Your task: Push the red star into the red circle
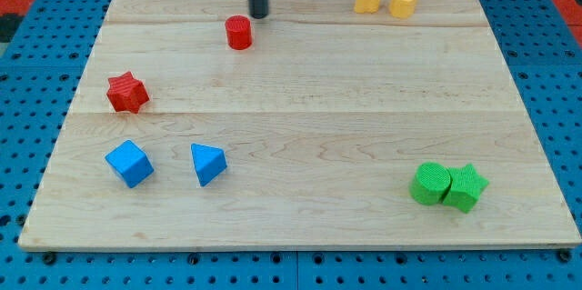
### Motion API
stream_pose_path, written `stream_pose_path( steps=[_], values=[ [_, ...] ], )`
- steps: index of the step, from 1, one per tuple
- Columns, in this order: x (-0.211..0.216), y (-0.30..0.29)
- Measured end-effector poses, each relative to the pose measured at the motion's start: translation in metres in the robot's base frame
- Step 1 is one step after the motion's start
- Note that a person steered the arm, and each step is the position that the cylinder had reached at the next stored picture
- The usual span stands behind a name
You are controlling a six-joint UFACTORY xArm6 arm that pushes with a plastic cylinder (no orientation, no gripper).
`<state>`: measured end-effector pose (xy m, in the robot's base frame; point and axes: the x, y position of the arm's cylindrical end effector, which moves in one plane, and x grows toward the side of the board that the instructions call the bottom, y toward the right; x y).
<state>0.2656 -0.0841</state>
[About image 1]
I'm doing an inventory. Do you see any green star block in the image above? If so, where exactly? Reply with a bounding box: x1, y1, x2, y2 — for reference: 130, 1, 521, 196
442, 164, 489, 214

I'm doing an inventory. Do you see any yellow hexagon block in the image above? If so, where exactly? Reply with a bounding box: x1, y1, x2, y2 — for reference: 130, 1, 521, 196
388, 0, 417, 19

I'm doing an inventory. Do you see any green cylinder block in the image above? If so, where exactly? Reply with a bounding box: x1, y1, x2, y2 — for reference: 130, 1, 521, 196
409, 162, 451, 205

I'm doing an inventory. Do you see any blue triangle block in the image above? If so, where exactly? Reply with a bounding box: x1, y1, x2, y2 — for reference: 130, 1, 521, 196
191, 144, 227, 187

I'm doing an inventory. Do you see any red star block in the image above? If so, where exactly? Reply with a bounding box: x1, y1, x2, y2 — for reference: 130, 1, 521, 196
106, 71, 150, 114

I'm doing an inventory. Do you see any blue cube block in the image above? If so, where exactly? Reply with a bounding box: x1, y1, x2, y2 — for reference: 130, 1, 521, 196
105, 140, 154, 188

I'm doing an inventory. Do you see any red cylinder block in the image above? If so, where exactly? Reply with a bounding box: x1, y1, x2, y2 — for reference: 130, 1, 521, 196
225, 15, 252, 50

